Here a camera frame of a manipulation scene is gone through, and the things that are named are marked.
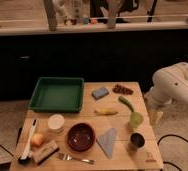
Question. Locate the wooden block eraser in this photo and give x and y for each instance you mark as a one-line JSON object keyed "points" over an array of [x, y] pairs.
{"points": [[45, 151]]}

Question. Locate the yellow banana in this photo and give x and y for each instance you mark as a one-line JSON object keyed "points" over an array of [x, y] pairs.
{"points": [[105, 111]]}

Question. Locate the silver fork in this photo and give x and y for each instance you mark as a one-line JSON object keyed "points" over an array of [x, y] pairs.
{"points": [[67, 157]]}

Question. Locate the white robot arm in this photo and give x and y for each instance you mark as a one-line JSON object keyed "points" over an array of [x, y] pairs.
{"points": [[169, 83]]}

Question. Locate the orange fruit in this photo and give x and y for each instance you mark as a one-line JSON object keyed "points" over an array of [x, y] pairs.
{"points": [[37, 140]]}

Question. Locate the green plastic tray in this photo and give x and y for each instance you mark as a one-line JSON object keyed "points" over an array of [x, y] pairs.
{"points": [[57, 94]]}

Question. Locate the blue sponge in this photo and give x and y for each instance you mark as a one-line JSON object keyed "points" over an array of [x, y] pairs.
{"points": [[99, 93]]}

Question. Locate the dark metal cup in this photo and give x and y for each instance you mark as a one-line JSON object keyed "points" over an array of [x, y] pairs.
{"points": [[137, 140]]}

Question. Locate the blue folded cloth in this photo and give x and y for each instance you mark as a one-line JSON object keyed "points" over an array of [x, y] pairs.
{"points": [[106, 142]]}

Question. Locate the green cucumber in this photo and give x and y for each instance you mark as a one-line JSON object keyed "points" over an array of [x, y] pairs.
{"points": [[126, 102]]}

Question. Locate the white plastic cup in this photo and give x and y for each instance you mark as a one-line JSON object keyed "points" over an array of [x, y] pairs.
{"points": [[56, 122]]}

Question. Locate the dark red bowl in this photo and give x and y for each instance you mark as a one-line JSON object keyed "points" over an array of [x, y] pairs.
{"points": [[81, 137]]}

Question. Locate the light green cup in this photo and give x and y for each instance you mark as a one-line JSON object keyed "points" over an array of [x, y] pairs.
{"points": [[136, 120]]}

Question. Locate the dark red grape bunch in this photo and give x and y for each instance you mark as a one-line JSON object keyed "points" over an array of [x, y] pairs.
{"points": [[122, 90]]}

